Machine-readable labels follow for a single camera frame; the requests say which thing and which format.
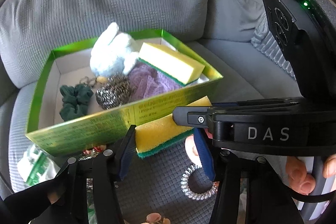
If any white plush bunny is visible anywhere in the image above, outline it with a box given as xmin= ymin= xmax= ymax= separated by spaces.
xmin=90 ymin=22 xmax=139 ymax=83

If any grey ribbed blanket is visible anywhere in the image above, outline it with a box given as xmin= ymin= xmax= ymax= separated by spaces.
xmin=251 ymin=21 xmax=297 ymax=80

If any yellow sponge green backing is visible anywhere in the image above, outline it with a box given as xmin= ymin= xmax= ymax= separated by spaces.
xmin=135 ymin=95 xmax=213 ymax=160
xmin=138 ymin=42 xmax=206 ymax=87

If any white green plastic bag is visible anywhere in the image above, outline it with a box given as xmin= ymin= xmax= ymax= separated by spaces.
xmin=17 ymin=144 xmax=62 ymax=186

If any purple mesh bath puff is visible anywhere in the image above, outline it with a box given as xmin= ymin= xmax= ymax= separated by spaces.
xmin=127 ymin=64 xmax=184 ymax=104

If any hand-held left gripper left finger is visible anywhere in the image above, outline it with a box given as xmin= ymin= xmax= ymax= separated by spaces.
xmin=59 ymin=124 xmax=136 ymax=224

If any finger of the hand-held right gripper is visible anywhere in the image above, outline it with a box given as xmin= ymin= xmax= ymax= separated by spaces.
xmin=173 ymin=102 xmax=306 ymax=136
xmin=210 ymin=97 xmax=306 ymax=107

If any clear pink hair claw clip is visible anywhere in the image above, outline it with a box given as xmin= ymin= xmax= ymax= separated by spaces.
xmin=146 ymin=212 xmax=171 ymax=224

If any green cardboard box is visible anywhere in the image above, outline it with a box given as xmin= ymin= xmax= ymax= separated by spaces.
xmin=25 ymin=29 xmax=223 ymax=157

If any steel wool scourer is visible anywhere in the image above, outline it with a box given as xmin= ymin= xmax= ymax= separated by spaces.
xmin=95 ymin=76 xmax=135 ymax=110

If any dark green scrunchie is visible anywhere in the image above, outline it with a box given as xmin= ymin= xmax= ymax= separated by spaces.
xmin=59 ymin=84 xmax=94 ymax=122

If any person's right hand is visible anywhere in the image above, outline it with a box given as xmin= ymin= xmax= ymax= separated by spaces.
xmin=286 ymin=153 xmax=336 ymax=196

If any pink foam roll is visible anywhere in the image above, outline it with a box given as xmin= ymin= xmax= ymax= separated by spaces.
xmin=184 ymin=132 xmax=210 ymax=165

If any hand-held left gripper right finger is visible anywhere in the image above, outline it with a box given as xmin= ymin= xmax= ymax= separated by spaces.
xmin=194 ymin=127 xmax=297 ymax=224

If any clear spiral hair tie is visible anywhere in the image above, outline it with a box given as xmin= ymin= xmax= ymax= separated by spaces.
xmin=181 ymin=164 xmax=219 ymax=201

